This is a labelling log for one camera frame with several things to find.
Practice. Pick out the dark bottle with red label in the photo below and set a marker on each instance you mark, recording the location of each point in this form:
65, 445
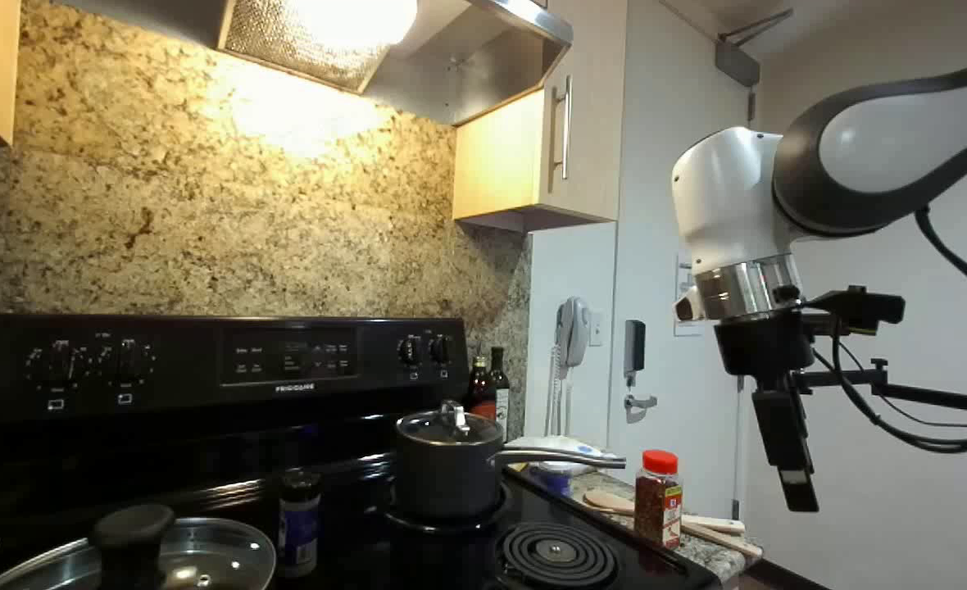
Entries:
481, 393

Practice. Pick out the slim dark glass bottle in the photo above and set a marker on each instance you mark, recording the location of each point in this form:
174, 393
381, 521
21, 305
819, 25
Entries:
500, 383

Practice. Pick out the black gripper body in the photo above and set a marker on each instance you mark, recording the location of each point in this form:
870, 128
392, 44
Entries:
766, 344

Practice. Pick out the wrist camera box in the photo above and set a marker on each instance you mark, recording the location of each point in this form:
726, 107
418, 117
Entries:
870, 305

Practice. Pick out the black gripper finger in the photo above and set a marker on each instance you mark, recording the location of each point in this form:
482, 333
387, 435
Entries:
799, 489

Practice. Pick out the dark spice bottle blue label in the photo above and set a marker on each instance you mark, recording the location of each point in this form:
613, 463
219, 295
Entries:
301, 525

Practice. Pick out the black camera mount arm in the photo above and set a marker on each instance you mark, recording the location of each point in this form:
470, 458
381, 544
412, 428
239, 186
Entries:
941, 393

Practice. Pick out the beige wall cabinet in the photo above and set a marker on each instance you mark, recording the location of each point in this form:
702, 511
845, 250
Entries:
525, 143

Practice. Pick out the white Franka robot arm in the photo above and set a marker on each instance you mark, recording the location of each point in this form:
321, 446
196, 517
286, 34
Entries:
724, 197

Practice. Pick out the black electric stove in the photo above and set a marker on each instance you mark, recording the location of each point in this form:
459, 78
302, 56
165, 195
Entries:
174, 361

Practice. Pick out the white paper notice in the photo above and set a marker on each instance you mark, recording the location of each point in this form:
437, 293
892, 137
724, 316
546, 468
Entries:
683, 284

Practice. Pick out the black wall device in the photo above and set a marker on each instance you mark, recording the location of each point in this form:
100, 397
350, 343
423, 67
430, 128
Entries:
639, 344

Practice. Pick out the grey door closer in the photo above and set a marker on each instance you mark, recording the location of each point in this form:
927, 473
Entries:
738, 53

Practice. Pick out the wooden spatula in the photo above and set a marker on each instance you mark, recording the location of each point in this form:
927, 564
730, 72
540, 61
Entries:
713, 532

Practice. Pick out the red-lid spice jar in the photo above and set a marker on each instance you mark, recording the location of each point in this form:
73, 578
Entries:
656, 504

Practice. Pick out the blue jar with white lid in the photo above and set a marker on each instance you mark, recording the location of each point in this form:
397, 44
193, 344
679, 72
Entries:
555, 480

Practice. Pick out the steel range hood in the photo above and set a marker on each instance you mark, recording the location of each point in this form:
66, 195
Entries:
451, 67

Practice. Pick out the white wall phone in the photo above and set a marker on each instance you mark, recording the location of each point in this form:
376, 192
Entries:
572, 333

